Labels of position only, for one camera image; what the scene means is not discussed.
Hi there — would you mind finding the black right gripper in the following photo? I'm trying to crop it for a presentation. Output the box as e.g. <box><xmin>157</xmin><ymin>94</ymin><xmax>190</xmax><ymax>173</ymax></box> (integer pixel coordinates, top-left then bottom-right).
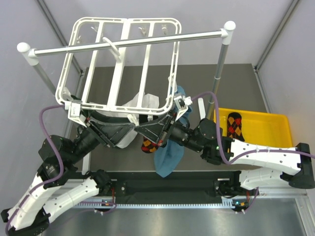
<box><xmin>135</xmin><ymin>110</ymin><xmax>205</xmax><ymax>153</ymax></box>

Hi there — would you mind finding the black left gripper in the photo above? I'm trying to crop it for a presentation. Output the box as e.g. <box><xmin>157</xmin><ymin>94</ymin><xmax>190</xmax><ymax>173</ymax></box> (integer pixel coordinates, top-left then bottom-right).
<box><xmin>69</xmin><ymin>109</ymin><xmax>137</xmax><ymax>163</ymax></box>

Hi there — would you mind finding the argyle sock red yellow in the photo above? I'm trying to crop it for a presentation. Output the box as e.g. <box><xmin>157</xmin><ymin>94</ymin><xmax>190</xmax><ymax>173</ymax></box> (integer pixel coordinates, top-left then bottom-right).
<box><xmin>141</xmin><ymin>137</ymin><xmax>159</xmax><ymax>153</ymax></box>

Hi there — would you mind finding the white square clip hanger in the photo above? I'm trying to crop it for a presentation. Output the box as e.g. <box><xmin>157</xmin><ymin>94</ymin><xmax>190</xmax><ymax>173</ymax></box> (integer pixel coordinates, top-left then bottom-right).
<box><xmin>55</xmin><ymin>17</ymin><xmax>182</xmax><ymax>125</ymax></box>

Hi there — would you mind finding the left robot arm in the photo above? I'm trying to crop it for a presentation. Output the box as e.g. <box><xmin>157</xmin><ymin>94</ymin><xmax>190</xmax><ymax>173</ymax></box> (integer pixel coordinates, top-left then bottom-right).
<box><xmin>1</xmin><ymin>117</ymin><xmax>135</xmax><ymax>236</ymax></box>

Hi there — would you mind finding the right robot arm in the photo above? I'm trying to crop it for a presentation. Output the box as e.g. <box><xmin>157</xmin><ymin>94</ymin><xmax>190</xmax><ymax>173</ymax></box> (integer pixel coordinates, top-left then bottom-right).
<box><xmin>135</xmin><ymin>117</ymin><xmax>315</xmax><ymax>195</ymax></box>

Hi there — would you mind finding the teal blue sock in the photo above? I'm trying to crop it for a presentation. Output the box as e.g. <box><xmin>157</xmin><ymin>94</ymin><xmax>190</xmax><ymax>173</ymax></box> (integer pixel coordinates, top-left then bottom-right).
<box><xmin>154</xmin><ymin>85</ymin><xmax>193</xmax><ymax>178</ymax></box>

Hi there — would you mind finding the white sock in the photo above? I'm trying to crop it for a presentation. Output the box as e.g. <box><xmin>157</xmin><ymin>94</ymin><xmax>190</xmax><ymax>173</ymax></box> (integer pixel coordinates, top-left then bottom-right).
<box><xmin>108</xmin><ymin>92</ymin><xmax>160</xmax><ymax>149</ymax></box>

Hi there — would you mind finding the yellow plastic bin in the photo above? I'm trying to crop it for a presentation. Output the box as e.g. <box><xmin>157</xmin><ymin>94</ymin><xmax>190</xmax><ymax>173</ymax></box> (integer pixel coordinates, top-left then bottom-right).
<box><xmin>219</xmin><ymin>108</ymin><xmax>294</xmax><ymax>148</ymax></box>

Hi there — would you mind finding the white metal drying rack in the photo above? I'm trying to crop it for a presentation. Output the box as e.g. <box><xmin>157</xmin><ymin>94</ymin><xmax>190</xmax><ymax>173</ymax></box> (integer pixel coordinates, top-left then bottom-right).
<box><xmin>17</xmin><ymin>18</ymin><xmax>236</xmax><ymax>123</ymax></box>

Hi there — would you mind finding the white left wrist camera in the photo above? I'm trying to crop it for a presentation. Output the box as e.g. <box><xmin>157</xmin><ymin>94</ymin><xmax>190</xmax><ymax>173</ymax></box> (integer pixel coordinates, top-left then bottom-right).
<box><xmin>64</xmin><ymin>100</ymin><xmax>82</xmax><ymax>121</ymax></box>

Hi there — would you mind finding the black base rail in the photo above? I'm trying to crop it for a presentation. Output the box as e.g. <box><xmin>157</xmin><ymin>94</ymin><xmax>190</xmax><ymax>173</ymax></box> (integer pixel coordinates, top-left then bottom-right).
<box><xmin>59</xmin><ymin>171</ymin><xmax>259</xmax><ymax>205</ymax></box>

